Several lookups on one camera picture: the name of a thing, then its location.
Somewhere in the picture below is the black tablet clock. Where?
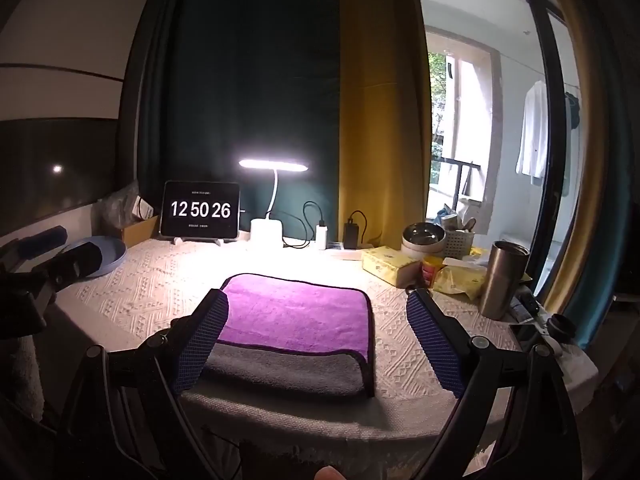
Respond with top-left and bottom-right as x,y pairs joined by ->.
158,180 -> 240,240

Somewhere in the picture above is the yellow tissue pack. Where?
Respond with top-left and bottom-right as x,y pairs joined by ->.
361,246 -> 421,288

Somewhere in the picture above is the purple and grey towel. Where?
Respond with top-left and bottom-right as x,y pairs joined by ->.
202,273 -> 375,399

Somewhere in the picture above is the yellow curtain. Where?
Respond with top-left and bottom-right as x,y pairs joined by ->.
338,0 -> 432,248

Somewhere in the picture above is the red yellow can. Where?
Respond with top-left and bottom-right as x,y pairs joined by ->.
421,255 -> 444,288

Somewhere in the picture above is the dark green curtain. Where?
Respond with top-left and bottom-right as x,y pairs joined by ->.
137,0 -> 341,238

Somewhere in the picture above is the white hanging shirt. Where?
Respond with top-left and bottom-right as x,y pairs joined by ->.
515,80 -> 548,184

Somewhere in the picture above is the cardboard box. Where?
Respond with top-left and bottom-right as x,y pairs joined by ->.
120,216 -> 160,248

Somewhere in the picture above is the black charger adapter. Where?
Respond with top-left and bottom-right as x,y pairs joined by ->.
343,219 -> 359,250

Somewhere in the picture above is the steel bowl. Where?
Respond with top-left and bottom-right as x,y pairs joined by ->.
402,221 -> 447,254

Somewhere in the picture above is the person thumb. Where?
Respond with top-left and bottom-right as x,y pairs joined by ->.
314,466 -> 346,480

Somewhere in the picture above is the blue plate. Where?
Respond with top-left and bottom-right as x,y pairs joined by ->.
62,235 -> 127,280

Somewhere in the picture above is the white textured tablecloth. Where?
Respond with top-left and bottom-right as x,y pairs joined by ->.
54,231 -> 599,456

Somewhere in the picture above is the clear plastic bag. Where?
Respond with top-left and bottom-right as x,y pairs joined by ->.
98,180 -> 139,230

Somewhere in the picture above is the white charger adapter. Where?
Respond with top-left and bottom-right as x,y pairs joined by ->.
314,220 -> 328,250

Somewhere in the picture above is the white desk lamp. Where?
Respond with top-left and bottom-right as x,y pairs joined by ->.
237,157 -> 309,248

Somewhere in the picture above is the white basket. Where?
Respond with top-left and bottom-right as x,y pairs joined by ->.
442,230 -> 474,259

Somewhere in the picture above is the steel tumbler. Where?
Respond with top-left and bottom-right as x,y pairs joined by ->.
478,240 -> 529,321

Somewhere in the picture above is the white power strip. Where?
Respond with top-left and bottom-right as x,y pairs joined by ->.
326,242 -> 373,261

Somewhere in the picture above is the white tablet stand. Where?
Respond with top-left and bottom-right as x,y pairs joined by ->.
171,236 -> 222,246

